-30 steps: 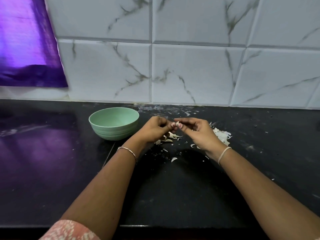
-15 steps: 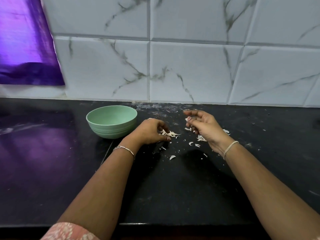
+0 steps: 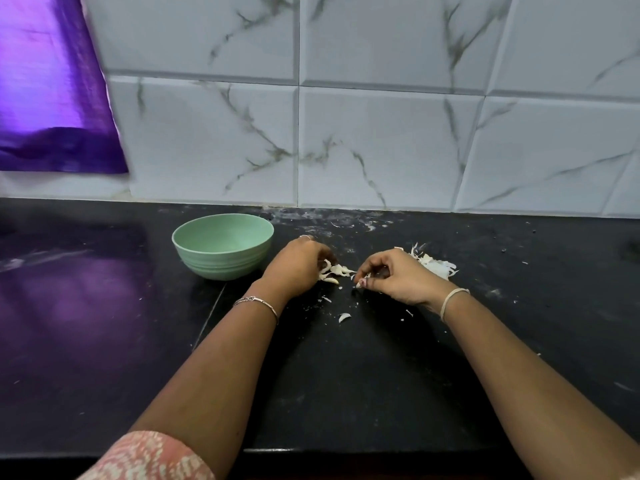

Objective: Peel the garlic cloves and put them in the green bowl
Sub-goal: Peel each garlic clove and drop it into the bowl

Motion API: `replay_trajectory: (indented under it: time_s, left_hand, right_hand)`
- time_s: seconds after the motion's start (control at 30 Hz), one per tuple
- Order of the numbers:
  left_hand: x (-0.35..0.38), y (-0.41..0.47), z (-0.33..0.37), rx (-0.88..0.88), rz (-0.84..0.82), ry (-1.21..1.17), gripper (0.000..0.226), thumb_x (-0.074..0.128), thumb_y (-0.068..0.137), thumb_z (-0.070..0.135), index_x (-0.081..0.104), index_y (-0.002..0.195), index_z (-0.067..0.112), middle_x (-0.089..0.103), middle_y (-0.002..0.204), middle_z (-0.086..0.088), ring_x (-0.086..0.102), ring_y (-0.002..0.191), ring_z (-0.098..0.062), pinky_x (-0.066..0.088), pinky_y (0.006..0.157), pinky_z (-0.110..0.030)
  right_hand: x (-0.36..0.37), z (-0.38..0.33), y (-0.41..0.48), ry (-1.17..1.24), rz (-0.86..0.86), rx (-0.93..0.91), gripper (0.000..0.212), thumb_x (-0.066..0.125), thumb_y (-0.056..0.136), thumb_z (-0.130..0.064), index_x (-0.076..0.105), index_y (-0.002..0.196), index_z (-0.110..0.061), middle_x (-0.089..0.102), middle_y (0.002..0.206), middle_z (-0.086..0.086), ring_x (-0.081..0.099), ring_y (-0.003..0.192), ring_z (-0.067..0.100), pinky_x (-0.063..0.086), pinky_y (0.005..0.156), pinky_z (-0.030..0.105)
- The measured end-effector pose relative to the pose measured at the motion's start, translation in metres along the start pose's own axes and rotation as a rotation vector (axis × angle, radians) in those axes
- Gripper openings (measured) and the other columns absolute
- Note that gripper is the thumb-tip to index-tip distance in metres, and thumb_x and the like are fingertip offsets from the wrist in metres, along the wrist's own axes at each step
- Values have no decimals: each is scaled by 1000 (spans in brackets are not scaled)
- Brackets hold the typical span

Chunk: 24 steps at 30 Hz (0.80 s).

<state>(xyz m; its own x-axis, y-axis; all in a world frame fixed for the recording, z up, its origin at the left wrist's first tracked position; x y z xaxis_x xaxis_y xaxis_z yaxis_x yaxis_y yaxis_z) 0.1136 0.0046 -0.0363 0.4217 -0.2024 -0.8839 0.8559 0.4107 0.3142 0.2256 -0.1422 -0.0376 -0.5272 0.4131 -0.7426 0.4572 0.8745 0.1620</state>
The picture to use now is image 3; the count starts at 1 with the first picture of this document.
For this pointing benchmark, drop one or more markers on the pink patterned left sleeve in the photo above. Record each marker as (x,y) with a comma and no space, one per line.
(150,457)

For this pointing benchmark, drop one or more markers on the garlic clove cluster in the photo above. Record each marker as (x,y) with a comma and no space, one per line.
(335,272)

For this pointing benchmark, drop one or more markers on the person's right hand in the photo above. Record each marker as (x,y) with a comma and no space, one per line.
(405,280)

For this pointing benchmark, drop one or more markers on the person's right forearm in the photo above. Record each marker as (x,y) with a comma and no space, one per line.
(545,390)

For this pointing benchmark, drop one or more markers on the person's left forearm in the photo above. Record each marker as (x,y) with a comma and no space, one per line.
(205,390)

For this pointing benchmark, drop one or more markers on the pink patterned right sleeve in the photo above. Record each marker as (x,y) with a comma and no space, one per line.
(630,476)

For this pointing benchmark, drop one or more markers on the mint green bowl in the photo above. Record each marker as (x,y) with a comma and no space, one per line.
(223,245)

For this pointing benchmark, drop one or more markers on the person's left hand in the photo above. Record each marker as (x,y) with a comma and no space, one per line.
(295,270)

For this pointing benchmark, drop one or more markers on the small fallen garlic piece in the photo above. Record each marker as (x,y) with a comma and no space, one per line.
(344,317)

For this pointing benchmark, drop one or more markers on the pink patterned sleeve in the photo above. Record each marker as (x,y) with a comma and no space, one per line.
(630,476)
(150,457)

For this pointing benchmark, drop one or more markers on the purple cloth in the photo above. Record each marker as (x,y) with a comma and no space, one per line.
(55,85)

